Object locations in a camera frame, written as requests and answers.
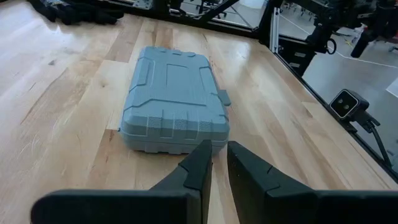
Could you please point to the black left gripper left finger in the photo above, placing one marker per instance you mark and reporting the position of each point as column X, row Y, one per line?
column 186, row 174

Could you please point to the black work glove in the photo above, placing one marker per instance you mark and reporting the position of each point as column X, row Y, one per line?
column 49, row 11
column 93, row 14

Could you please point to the black table-level camera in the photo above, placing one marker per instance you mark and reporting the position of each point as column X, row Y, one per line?
column 346, row 104

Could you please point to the grey plastic tool case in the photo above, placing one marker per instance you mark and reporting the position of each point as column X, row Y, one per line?
column 174, row 99

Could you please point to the silver aluminium post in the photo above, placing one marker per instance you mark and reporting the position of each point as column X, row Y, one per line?
column 275, row 28

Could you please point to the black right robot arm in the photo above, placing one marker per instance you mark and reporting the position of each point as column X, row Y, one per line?
column 320, row 34

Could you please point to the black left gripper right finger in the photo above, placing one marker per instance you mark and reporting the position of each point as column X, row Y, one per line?
column 255, row 180

